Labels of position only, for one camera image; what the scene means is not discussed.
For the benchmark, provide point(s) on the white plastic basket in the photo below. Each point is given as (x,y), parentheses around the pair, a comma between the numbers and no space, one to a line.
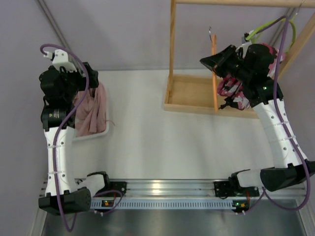
(103,130)

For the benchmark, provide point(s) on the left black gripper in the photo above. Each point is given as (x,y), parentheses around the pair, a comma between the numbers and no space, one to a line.
(89,76)

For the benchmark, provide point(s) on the pink trousers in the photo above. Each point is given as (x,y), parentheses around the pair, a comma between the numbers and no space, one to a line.
(93,110)

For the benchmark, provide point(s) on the pink patterned garment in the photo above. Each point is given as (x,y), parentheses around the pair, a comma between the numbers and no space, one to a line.
(241,95)

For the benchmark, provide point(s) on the aluminium mounting rail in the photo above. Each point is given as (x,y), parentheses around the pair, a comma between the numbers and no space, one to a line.
(191,188)

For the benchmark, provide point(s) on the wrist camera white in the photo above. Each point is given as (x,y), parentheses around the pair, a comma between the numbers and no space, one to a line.
(61,60)
(248,39)

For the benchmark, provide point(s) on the wooden clothes rack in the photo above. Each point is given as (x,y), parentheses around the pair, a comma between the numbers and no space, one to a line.
(198,94)

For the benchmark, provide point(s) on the orange clothes hanger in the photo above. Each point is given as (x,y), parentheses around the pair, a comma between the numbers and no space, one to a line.
(214,73)

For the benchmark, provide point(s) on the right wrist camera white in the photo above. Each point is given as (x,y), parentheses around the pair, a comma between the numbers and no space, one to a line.
(248,39)

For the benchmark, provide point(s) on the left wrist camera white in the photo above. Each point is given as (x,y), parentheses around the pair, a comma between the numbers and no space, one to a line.
(61,60)

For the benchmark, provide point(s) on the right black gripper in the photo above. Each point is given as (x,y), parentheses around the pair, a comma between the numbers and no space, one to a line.
(226,60)

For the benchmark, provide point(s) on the grey slotted cable duct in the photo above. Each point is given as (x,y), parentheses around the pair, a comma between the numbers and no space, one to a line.
(98,204)

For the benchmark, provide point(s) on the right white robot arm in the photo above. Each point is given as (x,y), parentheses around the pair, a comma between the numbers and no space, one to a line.
(291,166)

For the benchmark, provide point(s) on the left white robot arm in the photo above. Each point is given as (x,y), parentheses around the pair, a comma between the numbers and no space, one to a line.
(60,84)

